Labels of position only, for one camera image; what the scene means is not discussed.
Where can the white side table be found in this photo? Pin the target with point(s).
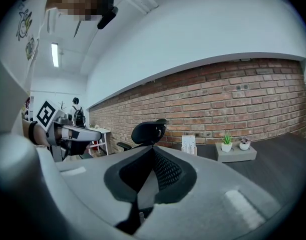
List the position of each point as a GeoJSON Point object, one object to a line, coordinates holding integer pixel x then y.
{"type": "Point", "coordinates": [105, 131]}

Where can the grey concrete planter tray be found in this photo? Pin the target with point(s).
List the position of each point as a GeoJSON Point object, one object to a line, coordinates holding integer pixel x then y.
{"type": "Point", "coordinates": [238, 156]}

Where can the white pot green plant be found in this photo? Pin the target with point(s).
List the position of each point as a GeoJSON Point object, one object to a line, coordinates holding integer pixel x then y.
{"type": "Point", "coordinates": [226, 147]}

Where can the white ceiling pipes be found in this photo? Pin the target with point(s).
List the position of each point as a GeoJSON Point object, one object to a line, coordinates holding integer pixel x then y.
{"type": "Point", "coordinates": [142, 2]}

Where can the lit ceiling tube light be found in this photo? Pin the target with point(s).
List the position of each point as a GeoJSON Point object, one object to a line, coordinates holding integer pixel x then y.
{"type": "Point", "coordinates": [54, 55]}

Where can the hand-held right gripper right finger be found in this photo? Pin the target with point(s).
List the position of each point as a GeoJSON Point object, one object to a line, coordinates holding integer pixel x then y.
{"type": "Point", "coordinates": [218, 196]}

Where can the wooden coat rack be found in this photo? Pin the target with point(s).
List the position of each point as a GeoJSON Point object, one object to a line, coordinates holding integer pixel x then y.
{"type": "Point", "coordinates": [62, 105]}

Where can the person's white printed shirt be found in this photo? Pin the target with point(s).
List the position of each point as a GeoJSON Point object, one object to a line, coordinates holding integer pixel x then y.
{"type": "Point", "coordinates": [15, 46]}

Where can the white pot purple plant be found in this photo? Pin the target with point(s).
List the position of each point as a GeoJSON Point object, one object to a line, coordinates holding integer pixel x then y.
{"type": "Point", "coordinates": [244, 146]}

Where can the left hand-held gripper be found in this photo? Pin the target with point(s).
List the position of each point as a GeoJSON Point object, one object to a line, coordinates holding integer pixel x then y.
{"type": "Point", "coordinates": [47, 115]}

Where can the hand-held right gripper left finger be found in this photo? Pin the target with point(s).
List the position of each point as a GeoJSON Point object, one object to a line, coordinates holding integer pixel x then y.
{"type": "Point", "coordinates": [87, 184]}

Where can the dark ceiling strip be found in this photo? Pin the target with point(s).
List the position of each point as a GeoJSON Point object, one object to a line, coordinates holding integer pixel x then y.
{"type": "Point", "coordinates": [77, 29]}

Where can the wooden stand desk calendar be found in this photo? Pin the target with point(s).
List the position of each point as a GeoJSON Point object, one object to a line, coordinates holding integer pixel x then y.
{"type": "Point", "coordinates": [189, 144]}

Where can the black head-mounted camera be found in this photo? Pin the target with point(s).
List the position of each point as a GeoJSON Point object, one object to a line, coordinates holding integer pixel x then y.
{"type": "Point", "coordinates": [109, 14]}

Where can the black wristband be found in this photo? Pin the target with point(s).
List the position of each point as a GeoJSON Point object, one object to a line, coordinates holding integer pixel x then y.
{"type": "Point", "coordinates": [32, 131]}

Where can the person's head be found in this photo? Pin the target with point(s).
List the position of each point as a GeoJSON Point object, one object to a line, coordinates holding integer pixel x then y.
{"type": "Point", "coordinates": [75, 1]}

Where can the person's left forearm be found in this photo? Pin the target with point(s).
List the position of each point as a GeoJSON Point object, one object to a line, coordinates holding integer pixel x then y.
{"type": "Point", "coordinates": [41, 135]}

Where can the person's left hand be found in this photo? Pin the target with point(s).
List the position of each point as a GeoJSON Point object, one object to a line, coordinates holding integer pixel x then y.
{"type": "Point", "coordinates": [89, 147]}

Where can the black office chair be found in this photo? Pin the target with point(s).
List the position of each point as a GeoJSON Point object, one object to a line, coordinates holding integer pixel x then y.
{"type": "Point", "coordinates": [145, 131]}

